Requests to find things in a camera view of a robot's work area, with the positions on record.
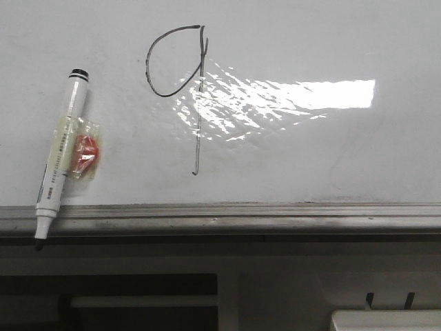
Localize black hook right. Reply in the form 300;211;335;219
403;292;416;310

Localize red magnet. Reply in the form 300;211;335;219
46;115;101;183

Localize black hook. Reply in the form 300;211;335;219
403;292;416;310
365;292;374;310

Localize grey aluminium whiteboard tray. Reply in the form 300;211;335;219
0;202;441;239

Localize black hook left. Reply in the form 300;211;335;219
365;292;374;310

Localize white box lower right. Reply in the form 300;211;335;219
329;310;440;330

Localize white whiteboard marker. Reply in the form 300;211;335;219
34;68;89;251

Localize white whiteboard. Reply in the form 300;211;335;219
1;1;440;205

